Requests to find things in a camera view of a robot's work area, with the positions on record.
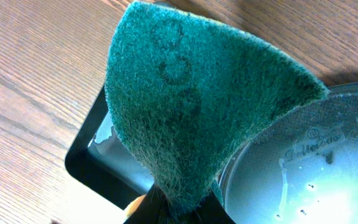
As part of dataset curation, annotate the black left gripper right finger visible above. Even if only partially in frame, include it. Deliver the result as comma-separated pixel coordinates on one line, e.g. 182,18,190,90
194,192,235,224

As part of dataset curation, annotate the green scouring pad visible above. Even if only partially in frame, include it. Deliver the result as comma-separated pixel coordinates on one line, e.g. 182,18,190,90
105,1,328,223

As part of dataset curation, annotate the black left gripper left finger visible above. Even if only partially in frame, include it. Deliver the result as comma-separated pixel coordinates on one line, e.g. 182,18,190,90
124,185,167,224

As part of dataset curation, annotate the black rectangular tray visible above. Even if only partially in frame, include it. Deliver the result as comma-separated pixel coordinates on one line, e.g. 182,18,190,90
65,88,154,209

